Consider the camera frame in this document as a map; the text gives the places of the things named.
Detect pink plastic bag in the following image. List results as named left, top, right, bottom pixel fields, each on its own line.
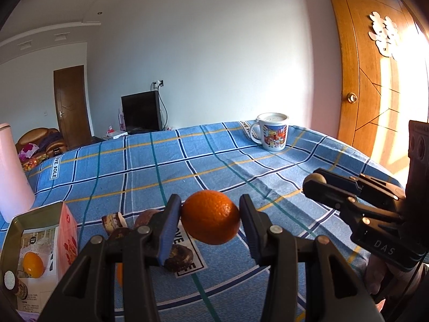
left=18, top=142, right=41, bottom=162

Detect blue plaid tablecloth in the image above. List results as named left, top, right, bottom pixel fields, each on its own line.
left=0, top=120, right=408, bottom=322

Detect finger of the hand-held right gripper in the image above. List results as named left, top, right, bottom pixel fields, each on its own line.
left=360, top=173, right=407, bottom=206
left=302, top=169, right=403, bottom=230

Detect black power cable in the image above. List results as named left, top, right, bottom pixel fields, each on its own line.
left=157, top=83, right=169, bottom=129

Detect white paper door decoration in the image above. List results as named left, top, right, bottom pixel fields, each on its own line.
left=368, top=11, right=401, bottom=61

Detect large orange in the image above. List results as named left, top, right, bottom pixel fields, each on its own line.
left=181, top=190, right=241, bottom=245

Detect black television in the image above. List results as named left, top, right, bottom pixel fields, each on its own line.
left=121, top=90, right=162, bottom=132

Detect pale pink thermos jug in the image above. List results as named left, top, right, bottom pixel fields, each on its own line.
left=0, top=123, right=36, bottom=224

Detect brown leather sofa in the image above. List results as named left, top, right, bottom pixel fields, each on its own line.
left=15, top=127, right=68, bottom=162

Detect cardboard box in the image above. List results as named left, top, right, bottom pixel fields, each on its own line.
left=0, top=201, right=79, bottom=313

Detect person's right hand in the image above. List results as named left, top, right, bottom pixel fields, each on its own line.
left=365, top=258, right=391, bottom=297

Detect white printed mug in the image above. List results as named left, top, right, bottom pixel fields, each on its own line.
left=249, top=112, right=289, bottom=151

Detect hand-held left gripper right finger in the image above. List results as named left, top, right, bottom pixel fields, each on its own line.
left=239, top=194, right=386, bottom=322

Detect dark brown door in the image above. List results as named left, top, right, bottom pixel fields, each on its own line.
left=53, top=65, right=93, bottom=149

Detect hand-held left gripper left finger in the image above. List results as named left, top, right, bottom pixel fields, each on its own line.
left=37, top=194, right=183, bottom=322

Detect light wooden door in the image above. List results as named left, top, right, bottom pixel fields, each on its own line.
left=321, top=0, right=429, bottom=177

